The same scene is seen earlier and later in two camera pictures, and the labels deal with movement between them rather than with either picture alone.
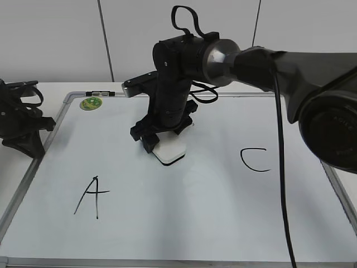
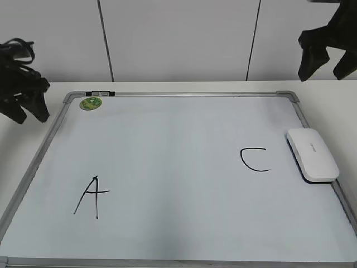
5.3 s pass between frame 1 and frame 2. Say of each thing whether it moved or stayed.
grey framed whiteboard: stayed
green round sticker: stayed
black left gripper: moved
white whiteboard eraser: moved
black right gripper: moved
